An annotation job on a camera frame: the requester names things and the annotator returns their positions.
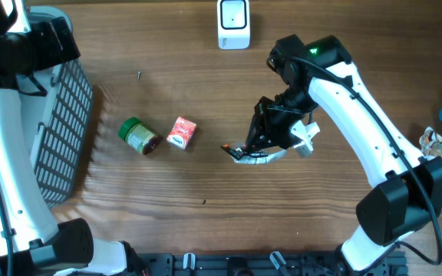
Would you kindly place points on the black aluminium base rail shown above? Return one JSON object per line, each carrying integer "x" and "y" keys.
{"x": 307, "y": 263}

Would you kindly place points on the red tissue pack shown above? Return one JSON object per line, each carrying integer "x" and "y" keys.
{"x": 181, "y": 133}

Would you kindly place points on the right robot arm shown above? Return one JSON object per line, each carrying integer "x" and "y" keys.
{"x": 406, "y": 186}

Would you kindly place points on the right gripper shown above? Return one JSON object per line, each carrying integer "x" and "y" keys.
{"x": 263, "y": 126}

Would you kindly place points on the grey plastic mesh basket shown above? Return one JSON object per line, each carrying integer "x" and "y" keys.
{"x": 55, "y": 112}

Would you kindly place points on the hex wrench set packet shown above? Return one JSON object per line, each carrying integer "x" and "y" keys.
{"x": 238, "y": 153}

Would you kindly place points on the white barcode scanner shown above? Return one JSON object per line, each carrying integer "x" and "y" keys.
{"x": 233, "y": 24}

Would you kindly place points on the green lid jar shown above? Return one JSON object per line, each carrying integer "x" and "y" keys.
{"x": 139, "y": 136}

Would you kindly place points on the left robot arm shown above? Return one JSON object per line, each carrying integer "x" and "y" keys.
{"x": 32, "y": 241}

